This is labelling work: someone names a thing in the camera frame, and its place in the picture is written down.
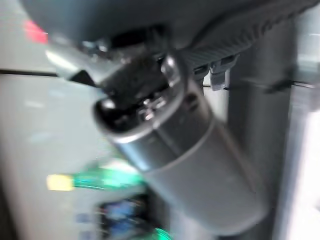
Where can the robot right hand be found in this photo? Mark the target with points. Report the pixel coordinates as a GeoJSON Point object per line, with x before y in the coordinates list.
{"type": "Point", "coordinates": [180, 150]}

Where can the green bottle with yellow cap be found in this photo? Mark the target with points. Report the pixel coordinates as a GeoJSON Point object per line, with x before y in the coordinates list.
{"type": "Point", "coordinates": [100, 180]}

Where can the blue and black drink pack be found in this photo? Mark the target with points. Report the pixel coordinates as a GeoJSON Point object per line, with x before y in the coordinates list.
{"type": "Point", "coordinates": [122, 217]}

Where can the red object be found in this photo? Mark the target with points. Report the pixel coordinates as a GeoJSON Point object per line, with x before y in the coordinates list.
{"type": "Point", "coordinates": [35, 32]}

